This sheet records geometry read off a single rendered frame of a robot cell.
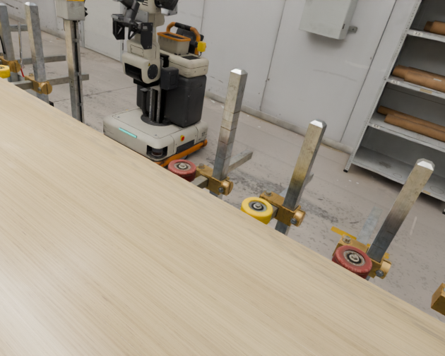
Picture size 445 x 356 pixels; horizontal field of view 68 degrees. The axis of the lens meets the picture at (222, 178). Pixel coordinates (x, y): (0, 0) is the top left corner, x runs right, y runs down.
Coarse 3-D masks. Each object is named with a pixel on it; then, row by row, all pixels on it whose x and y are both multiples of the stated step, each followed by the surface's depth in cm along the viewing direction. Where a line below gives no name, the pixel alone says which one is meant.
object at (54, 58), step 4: (44, 56) 173; (48, 56) 174; (52, 56) 175; (56, 56) 176; (60, 56) 178; (64, 56) 180; (0, 60) 156; (24, 60) 164; (28, 60) 166; (44, 60) 172; (48, 60) 174; (52, 60) 176; (56, 60) 177; (60, 60) 179; (64, 60) 181; (0, 64) 156; (24, 64) 165
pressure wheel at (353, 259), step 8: (344, 248) 74; (352, 248) 75; (336, 256) 72; (344, 256) 72; (352, 256) 72; (360, 256) 73; (368, 256) 73; (344, 264) 70; (352, 264) 70; (360, 264) 71; (368, 264) 71; (352, 272) 69; (360, 272) 69; (368, 272) 70
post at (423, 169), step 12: (420, 168) 70; (432, 168) 69; (408, 180) 72; (420, 180) 71; (408, 192) 73; (420, 192) 72; (396, 204) 76; (408, 204) 74; (396, 216) 77; (384, 228) 79; (396, 228) 78; (384, 240) 80; (372, 252) 83; (384, 252) 82
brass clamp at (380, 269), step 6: (342, 240) 88; (354, 240) 89; (336, 246) 88; (354, 246) 87; (360, 246) 88; (366, 246) 88; (366, 252) 86; (372, 264) 84; (378, 264) 83; (384, 264) 83; (390, 264) 83; (372, 270) 84; (378, 270) 84; (384, 270) 83; (372, 276) 85; (378, 276) 85; (384, 276) 83
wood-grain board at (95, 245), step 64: (0, 128) 95; (64, 128) 101; (0, 192) 72; (64, 192) 76; (128, 192) 80; (192, 192) 84; (0, 256) 58; (64, 256) 60; (128, 256) 63; (192, 256) 65; (256, 256) 68; (320, 256) 72; (0, 320) 48; (64, 320) 50; (128, 320) 52; (192, 320) 54; (256, 320) 56; (320, 320) 58; (384, 320) 60
